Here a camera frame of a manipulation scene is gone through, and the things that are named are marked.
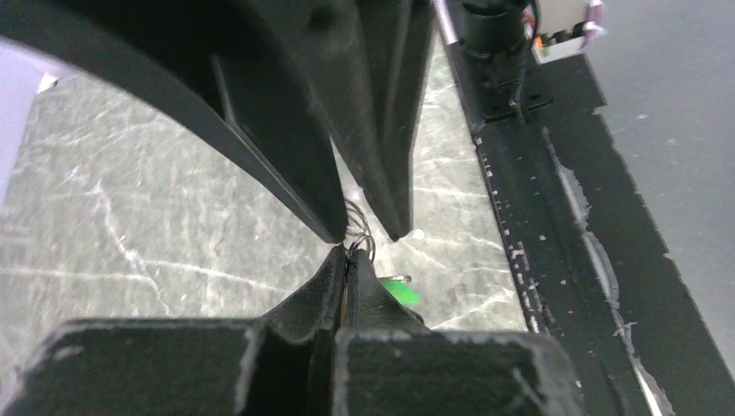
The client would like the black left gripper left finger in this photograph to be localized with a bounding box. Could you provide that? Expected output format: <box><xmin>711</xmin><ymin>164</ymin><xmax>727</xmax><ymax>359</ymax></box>
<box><xmin>1</xmin><ymin>246</ymin><xmax>346</xmax><ymax>415</ymax></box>

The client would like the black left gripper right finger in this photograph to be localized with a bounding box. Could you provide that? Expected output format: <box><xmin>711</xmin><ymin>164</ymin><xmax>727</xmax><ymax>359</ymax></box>
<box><xmin>333</xmin><ymin>250</ymin><xmax>586</xmax><ymax>415</ymax></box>

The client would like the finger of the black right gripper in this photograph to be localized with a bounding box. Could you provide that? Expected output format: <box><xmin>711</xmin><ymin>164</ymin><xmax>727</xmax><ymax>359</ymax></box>
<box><xmin>309</xmin><ymin>1</ymin><xmax>434</xmax><ymax>241</ymax></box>
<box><xmin>1</xmin><ymin>1</ymin><xmax>347</xmax><ymax>244</ymax></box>

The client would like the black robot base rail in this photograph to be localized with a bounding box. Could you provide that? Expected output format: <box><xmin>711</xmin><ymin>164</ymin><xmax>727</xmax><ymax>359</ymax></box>
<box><xmin>433</xmin><ymin>0</ymin><xmax>735</xmax><ymax>416</ymax></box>

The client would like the green key tag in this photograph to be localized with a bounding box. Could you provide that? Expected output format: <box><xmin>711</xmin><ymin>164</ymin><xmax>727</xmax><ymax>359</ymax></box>
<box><xmin>378</xmin><ymin>275</ymin><xmax>420</xmax><ymax>306</ymax></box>

